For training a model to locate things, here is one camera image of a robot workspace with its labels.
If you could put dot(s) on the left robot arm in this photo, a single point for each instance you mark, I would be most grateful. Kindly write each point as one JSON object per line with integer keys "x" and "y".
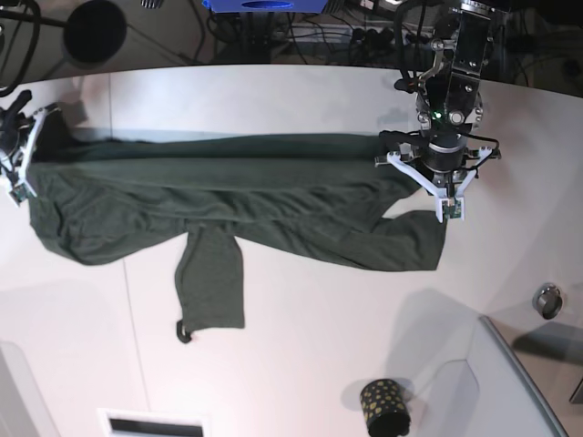
{"x": 447, "y": 97}

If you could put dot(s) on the black round stool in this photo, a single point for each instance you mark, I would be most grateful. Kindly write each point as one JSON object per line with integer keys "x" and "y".
{"x": 94, "y": 32}

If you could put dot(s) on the round metal table grommet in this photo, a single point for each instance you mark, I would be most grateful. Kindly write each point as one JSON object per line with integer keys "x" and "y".
{"x": 548, "y": 301}

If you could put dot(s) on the black cup with gold dots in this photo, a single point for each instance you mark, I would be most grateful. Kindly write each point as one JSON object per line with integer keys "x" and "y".
{"x": 384, "y": 409}

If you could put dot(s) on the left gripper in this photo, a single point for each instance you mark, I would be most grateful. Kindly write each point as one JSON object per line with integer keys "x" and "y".
{"x": 443, "y": 165}

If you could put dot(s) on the white rectangular table slot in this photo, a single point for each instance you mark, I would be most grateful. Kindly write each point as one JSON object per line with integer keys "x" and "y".
{"x": 129, "y": 423}

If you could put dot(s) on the blue plastic box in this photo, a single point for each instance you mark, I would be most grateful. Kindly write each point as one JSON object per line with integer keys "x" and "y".
{"x": 276, "y": 6}

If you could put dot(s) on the dark green t-shirt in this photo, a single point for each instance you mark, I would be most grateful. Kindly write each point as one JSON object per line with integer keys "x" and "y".
{"x": 318, "y": 196}

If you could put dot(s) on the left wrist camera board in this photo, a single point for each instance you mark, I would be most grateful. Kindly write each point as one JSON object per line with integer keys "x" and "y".
{"x": 449, "y": 208}

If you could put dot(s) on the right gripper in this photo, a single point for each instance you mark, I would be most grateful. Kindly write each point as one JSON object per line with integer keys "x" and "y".
{"x": 18, "y": 144}

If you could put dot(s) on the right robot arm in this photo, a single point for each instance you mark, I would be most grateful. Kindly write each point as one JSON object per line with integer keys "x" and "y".
{"x": 14, "y": 14}

